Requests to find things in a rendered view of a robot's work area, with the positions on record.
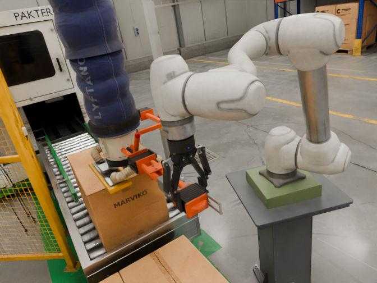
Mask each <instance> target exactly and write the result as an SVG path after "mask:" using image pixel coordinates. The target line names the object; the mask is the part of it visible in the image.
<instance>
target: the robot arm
mask: <svg viewBox="0 0 377 283"><path fill-rule="evenodd" d="M344 37H345V27H344V22H343V20H342V19H340V18H339V17H338V16H335V15H331V14H328V13H304V14H299V15H293V16H289V17H283V18H280V19H275V20H272V21H268V22H264V23H262V24H259V25H257V26H255V27H253V28H252V29H250V30H249V31H248V32H247V33H246V34H244V36H243V37H242V38H241V39H240V40H239V41H238V42H237V43H236V44H235V45H234V46H233V47H232V48H231V49H230V51H229V53H228V63H229V65H228V66H224V67H220V68H217V69H211V70H209V71H208V72H203V73H193V72H190V71H189V67H188V65H187V63H186V62H185V60H184V59H183V58H182V57H181V56H180V55H178V54H174V55H166V56H161V57H159V58H157V59H155V60H154V61H153V62H152V63H151V66H150V86H151V94H152V97H153V102H154V105H155V109H156V111H157V112H158V114H159V117H160V123H161V126H162V130H163V136H164V137H165V138H166V139H167V142H168V148H169V152H170V156H169V159H167V160H165V161H164V160H162V161H161V164H162V167H163V190H164V191H165V192H166V193H167V194H168V195H170V194H171V196H172V200H173V201H174V202H175V203H176V208H177V209H178V210H179V211H180V212H183V207H182V201H181V196H180V192H179V191H178V190H177V189H178V183H179V180H180V175H181V172H182V170H183V167H185V166H186V165H190V164H192V166H193V167H194V169H195V170H196V172H197V173H198V174H199V175H200V176H198V177H197V179H198V183H199V184H200V185H201V186H202V187H204V188H206V187H207V186H208V184H207V180H208V178H209V177H208V175H211V174H212V172H211V169H210V166H209V163H208V160H207V157H206V154H205V147H203V146H202V145H198V146H197V147H195V139H194V133H195V131H196V129H195V122H194V116H199V117H202V118H207V119H211V120H221V121H239V120H245V119H248V118H251V117H253V116H255V115H257V114H258V113H259V112H260V110H261V109H262V108H263V106H264V104H265V100H266V90H265V87H264V84H263V83H262V81H261V80H260V79H258V78H257V70H256V67H255V65H254V64H253V62H252V61H251V60H253V59H256V58H259V57H261V56H264V55H266V56H288V58H289V59H290V60H291V62H292V64H293V65H294V67H295V68H296V69H297V73H298V81H299V86H300V93H301V101H302V109H303V114H304V122H305V129H306V134H305V135H304V136H303V137H302V138H301V137H299V136H297V135H296V133H295V132H294V131H293V130H292V129H290V128H288V127H285V126H279V127H275V128H273V129H271V131H270V133H269V134H268V136H267V137H266V141H265V162H266V169H263V170H260V171H259V174H260V175H262V176H264V177H265V178H266V179H267V180H268V181H270V182H271V183H272V184H273V185H274V187H275V188H281V187H282V186H284V185H287V184H290V183H292V182H295V181H297V180H301V179H305V178H306V175H305V174H303V173H301V172H300V171H298V170H297V169H301V170H304V171H308V172H314V173H318V174H326V175H334V174H340V173H343V172H344V171H346V170H347V169H348V166H349V163H350V159H351V151H350V149H349V147H348V146H346V145H345V144H344V143H340V141H339V139H338V137H337V135H336V134H335V133H334V132H332V131H331V130H330V116H329V101H328V80H327V62H328V60H329V58H330V54H331V53H334V52H336V51H337V50H339V49H340V47H341V45H342V44H343V42H344ZM196 153H198V155H199V158H200V162H201V164H202V167H203V170H204V171H203V170H202V168H201V167H200V166H199V164H198V163H197V160H196V159H195V155H196ZM171 162H173V174H172V178H171V169H170V167H171Z"/></svg>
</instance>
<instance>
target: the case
mask: <svg viewBox="0 0 377 283"><path fill-rule="evenodd" d="M93 148H95V147H93ZM93 148H90V149H87V150H83V151H81V152H78V153H75V154H72V155H70V156H67V158H68V161H69V163H70V166H71V169H72V172H73V174H74V177H75V179H76V182H77V185H78V187H79V190H80V193H81V196H82V199H83V201H84V204H85V206H86V209H87V210H88V213H89V215H90V217H91V219H92V222H93V224H94V226H95V228H96V230H97V232H98V235H99V237H100V239H101V241H102V243H103V245H104V248H105V250H106V252H108V251H110V250H112V249H114V248H116V247H118V246H120V245H122V244H124V243H126V242H128V241H129V240H131V239H133V238H135V237H137V236H139V235H141V234H143V233H145V232H147V231H149V230H150V229H152V228H154V227H156V226H158V225H160V224H161V223H164V222H166V221H168V220H170V216H169V212H168V207H167V202H166V199H165V194H164V193H163V192H162V191H161V190H160V189H159V187H158V183H157V182H156V181H155V180H152V179H150V178H149V177H148V176H147V175H146V174H147V173H144V174H141V175H139V174H138V175H137V174H132V175H131V176H129V177H128V179H129V180H130V181H131V182H132V185H130V186H128V187H126V188H124V189H122V190H119V191H117V192H115V193H113V194H110V193H109V191H108V190H107V189H106V188H105V186H104V185H103V184H102V182H101V181H100V180H99V179H98V177H97V176H96V174H95V173H94V172H93V171H92V169H91V168H90V167H89V165H88V164H89V163H91V162H94V160H93V158H92V156H91V150H92V149H93Z"/></svg>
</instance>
